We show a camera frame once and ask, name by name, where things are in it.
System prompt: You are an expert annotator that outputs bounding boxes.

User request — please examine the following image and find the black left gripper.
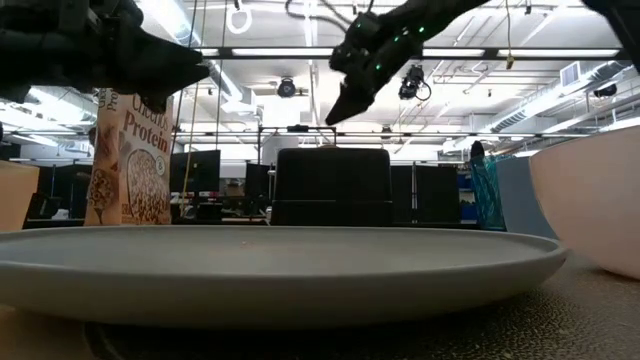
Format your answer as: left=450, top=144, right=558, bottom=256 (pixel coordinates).
left=0, top=0, right=212, bottom=115

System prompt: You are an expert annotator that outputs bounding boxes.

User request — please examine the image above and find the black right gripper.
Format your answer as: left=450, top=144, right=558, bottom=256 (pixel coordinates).
left=324, top=11, right=427, bottom=127

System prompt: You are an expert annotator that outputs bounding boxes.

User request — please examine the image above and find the orange Cheerios Protein cereal box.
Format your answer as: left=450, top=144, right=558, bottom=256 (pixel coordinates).
left=83, top=88, right=175, bottom=227

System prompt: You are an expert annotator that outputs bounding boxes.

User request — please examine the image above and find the black computer monitor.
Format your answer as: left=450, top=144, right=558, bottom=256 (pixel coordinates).
left=169, top=149, right=222, bottom=200

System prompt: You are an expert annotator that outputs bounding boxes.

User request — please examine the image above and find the round grey plate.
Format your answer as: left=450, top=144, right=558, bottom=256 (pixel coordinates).
left=0, top=224, right=569, bottom=331

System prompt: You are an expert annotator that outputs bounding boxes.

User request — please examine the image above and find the white bowl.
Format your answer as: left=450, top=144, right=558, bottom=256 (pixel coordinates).
left=528, top=124, right=640, bottom=281

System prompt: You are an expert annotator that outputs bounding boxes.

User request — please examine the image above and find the black ceiling camera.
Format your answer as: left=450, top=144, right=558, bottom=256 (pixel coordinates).
left=276, top=76, right=298, bottom=99
left=397, top=63, right=433, bottom=103

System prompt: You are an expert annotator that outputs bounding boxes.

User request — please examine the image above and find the white hanging ring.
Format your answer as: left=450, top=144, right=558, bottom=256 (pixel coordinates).
left=225, top=1, right=254, bottom=36

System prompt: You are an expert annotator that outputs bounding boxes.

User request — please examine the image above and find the yellow hanging rope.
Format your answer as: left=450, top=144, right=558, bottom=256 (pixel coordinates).
left=179, top=82, right=200, bottom=216

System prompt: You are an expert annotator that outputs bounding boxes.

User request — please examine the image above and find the black metal gantry frame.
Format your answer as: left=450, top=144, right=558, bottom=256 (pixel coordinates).
left=256, top=124, right=338, bottom=166

